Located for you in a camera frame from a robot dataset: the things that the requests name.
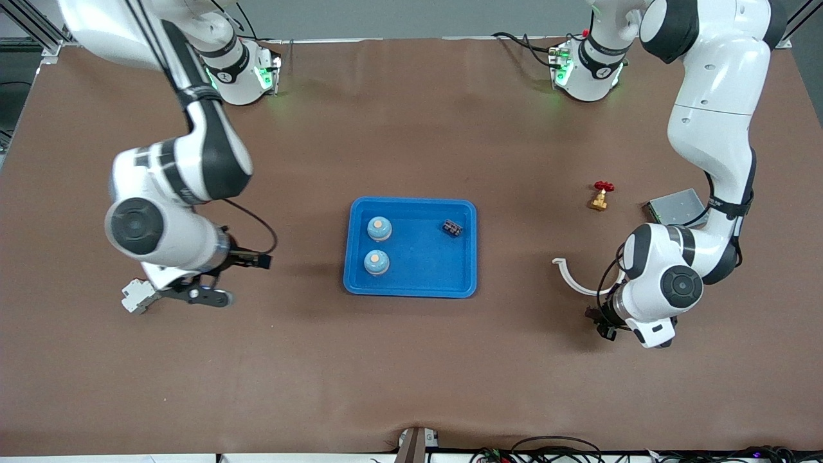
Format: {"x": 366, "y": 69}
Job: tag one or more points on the long brown electrolytic capacitor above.
{"x": 590, "y": 314}

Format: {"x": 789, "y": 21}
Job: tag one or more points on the blue bell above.
{"x": 379, "y": 228}
{"x": 376, "y": 262}

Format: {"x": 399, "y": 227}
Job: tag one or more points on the small black terminal block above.
{"x": 452, "y": 228}

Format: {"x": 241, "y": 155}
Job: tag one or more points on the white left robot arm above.
{"x": 714, "y": 77}

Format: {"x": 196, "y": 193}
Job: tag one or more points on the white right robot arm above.
{"x": 167, "y": 167}

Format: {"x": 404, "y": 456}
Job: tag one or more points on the blue plastic tray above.
{"x": 418, "y": 270}

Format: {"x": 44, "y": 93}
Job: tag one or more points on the white semicircular pipe clamp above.
{"x": 582, "y": 290}

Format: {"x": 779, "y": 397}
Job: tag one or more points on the white circuit breaker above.
{"x": 134, "y": 299}

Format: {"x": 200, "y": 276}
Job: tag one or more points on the silver metal power supply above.
{"x": 672, "y": 206}

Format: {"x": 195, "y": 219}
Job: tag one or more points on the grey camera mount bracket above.
{"x": 415, "y": 447}

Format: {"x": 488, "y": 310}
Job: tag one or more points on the aluminium frame profile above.
{"x": 786, "y": 44}
{"x": 50, "y": 48}

